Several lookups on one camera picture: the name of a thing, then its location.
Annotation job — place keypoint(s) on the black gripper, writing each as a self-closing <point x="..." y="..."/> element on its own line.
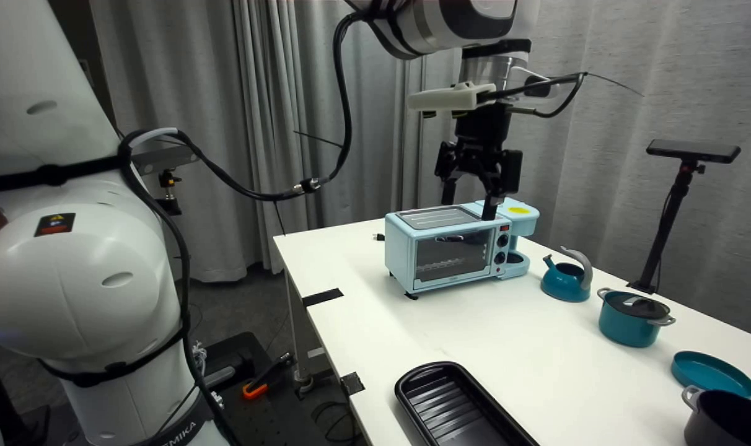
<point x="482" y="133"/>

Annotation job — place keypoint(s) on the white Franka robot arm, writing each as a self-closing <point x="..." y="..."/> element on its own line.
<point x="77" y="289"/>

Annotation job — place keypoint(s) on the blue pot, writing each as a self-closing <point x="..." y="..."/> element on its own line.
<point x="626" y="331"/>

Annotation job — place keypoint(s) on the black pot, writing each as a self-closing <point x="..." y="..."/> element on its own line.
<point x="723" y="422"/>

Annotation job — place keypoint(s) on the light blue toaster oven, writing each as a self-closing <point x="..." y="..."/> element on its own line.
<point x="450" y="249"/>

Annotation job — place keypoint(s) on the blue toy kettle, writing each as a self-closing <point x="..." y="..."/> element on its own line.
<point x="564" y="284"/>

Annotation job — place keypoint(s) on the black tape strip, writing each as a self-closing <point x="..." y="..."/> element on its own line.
<point x="349" y="385"/>
<point x="322" y="296"/>

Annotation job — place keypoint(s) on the black grill tray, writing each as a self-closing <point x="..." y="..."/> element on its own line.
<point x="452" y="409"/>

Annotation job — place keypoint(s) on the blue round plate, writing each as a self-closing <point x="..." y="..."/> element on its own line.
<point x="709" y="372"/>

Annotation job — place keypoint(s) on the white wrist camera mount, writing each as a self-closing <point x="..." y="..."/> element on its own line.
<point x="443" y="99"/>

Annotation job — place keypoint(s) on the black camera on stand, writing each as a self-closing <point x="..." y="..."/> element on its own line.
<point x="691" y="150"/>

